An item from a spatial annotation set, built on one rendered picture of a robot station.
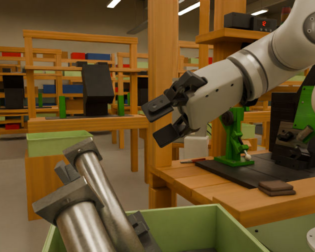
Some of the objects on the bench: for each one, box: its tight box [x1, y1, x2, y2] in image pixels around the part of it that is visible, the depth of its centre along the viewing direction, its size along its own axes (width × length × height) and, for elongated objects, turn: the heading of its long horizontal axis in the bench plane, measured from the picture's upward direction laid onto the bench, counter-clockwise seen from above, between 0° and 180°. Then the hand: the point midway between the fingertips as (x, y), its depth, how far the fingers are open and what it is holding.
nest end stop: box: [293, 153, 311, 162], centre depth 131 cm, size 4×7×6 cm
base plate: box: [195, 152, 315, 190], centre depth 149 cm, size 42×110×2 cm
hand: (156, 126), depth 47 cm, fingers open, 8 cm apart
